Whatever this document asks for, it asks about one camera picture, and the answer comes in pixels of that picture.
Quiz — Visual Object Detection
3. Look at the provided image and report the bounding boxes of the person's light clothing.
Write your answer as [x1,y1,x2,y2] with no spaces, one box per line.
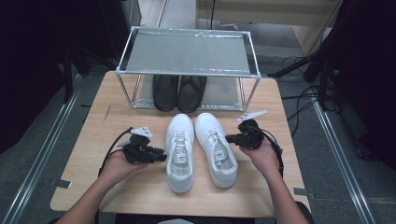
[157,218,195,224]

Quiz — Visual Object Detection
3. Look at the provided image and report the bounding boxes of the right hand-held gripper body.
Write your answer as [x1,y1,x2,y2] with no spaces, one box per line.
[235,109,268,150]

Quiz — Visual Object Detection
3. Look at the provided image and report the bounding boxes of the black metal stand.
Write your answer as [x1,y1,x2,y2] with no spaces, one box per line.
[61,46,92,105]

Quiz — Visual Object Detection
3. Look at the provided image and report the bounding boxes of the person's right hand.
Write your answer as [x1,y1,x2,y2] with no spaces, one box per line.
[239,138,282,181]

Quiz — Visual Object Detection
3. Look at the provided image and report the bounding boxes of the black chair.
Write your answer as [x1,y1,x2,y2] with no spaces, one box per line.
[295,201,316,224]

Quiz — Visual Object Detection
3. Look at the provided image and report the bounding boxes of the white sneaker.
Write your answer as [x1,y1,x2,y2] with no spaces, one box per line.
[194,112,239,189]
[164,113,196,194]

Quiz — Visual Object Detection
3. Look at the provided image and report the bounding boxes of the hand-held gripper cable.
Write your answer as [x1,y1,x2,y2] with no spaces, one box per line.
[97,126,134,177]
[260,127,285,178]

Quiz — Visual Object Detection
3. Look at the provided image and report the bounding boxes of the wooden cabinet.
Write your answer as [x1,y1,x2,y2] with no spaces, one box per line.
[195,0,344,58]

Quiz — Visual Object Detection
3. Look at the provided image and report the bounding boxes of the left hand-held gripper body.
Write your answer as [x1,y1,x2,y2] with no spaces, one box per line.
[117,125,156,164]

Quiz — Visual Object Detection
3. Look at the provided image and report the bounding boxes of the grey tape strip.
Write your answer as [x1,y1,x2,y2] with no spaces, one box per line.
[292,187,317,201]
[49,178,73,189]

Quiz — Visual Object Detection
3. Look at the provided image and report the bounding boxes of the left hand-held gripper cable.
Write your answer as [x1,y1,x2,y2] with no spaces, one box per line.
[97,126,134,177]

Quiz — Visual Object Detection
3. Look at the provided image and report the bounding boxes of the right hand-held gripper cable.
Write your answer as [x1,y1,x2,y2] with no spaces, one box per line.
[260,127,285,178]

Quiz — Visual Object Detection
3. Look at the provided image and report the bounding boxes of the black curtain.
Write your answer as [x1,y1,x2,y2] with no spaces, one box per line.
[323,0,396,171]
[0,0,125,155]

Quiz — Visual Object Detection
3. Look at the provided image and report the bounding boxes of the black tripod stand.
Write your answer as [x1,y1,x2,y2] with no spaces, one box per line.
[266,46,339,112]

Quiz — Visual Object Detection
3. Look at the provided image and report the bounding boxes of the metal floor rail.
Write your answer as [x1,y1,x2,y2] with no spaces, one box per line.
[312,101,377,224]
[0,88,81,224]

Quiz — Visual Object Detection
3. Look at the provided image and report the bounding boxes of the person's left hand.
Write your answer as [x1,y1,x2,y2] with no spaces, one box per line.
[99,149,149,189]

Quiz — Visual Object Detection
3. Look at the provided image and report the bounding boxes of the metal frame shoe rack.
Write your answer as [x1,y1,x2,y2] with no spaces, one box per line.
[115,26,262,112]

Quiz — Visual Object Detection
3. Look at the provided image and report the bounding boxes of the black slipper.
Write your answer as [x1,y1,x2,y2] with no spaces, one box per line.
[177,76,208,114]
[152,75,179,112]

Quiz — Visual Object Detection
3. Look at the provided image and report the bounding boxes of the black floor cables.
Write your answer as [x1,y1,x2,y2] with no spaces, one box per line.
[280,55,323,122]

